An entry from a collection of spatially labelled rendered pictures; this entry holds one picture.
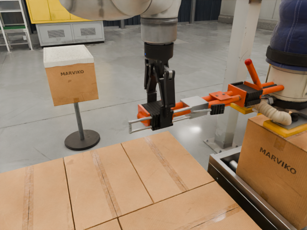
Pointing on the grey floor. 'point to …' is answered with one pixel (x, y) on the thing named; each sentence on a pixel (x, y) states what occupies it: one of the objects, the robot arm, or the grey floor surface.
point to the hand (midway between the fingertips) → (158, 112)
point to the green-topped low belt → (16, 32)
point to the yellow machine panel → (62, 25)
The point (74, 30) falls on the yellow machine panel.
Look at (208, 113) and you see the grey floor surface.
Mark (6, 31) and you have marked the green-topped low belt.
